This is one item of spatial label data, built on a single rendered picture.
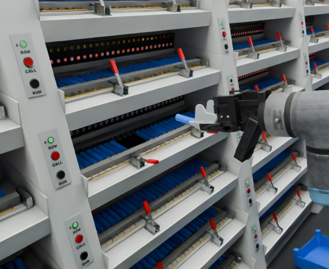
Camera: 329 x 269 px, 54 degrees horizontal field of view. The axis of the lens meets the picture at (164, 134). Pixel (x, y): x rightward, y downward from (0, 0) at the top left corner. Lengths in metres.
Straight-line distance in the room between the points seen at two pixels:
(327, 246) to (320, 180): 1.08
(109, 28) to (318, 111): 0.51
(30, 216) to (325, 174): 0.58
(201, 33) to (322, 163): 0.69
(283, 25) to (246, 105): 1.12
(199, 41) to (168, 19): 0.23
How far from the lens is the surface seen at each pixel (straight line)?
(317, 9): 2.05
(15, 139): 0.69
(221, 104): 0.74
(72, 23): 0.77
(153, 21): 0.93
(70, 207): 0.75
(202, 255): 1.15
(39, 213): 0.74
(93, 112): 0.77
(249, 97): 0.71
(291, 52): 1.67
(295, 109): 0.64
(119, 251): 0.89
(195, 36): 1.19
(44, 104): 0.70
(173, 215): 1.00
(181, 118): 0.83
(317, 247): 1.72
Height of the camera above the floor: 0.95
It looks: 12 degrees down
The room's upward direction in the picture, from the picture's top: 12 degrees counter-clockwise
